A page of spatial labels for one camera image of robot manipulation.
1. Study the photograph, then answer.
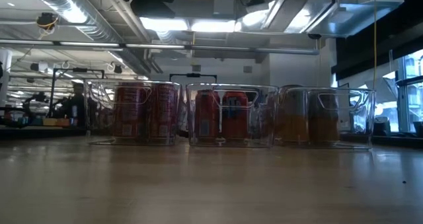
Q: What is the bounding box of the red Coca-Cola can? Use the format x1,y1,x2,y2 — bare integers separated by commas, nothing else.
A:
112,83,149,144
147,83,180,144

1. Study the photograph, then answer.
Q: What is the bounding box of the clear plastic bin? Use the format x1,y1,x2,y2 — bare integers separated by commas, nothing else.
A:
84,79,183,147
184,82,278,149
276,85,377,149

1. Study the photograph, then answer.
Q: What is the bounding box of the ceiling light panel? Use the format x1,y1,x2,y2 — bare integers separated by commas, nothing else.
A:
190,19,236,33
139,17,190,32

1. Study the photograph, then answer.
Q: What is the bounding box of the grey horizontal ceiling pipe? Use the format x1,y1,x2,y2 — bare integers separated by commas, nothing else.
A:
0,38,321,56

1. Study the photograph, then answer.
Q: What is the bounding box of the person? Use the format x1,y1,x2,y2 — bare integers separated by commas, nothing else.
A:
67,81,87,128

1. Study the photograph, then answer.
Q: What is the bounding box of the white column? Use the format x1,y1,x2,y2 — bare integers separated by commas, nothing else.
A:
0,48,13,109

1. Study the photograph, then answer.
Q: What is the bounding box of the dark background table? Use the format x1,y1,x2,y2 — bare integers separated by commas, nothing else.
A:
0,116,87,139

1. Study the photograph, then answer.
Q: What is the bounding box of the dark background chair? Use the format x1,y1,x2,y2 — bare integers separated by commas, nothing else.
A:
372,116,391,136

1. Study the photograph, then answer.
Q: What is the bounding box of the bright window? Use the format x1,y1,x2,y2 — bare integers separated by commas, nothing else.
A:
395,48,423,134

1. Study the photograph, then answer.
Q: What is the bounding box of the silver round ventilation duct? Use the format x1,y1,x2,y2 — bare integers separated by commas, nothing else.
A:
19,0,153,76

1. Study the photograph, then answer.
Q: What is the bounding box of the silver rectangular air duct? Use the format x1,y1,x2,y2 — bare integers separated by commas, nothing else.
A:
305,0,404,38

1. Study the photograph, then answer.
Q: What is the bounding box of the black ceiling cable reel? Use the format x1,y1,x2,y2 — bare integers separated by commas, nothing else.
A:
35,11,60,40

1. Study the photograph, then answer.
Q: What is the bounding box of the yellow hanging cable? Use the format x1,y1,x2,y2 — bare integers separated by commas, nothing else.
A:
372,0,378,90

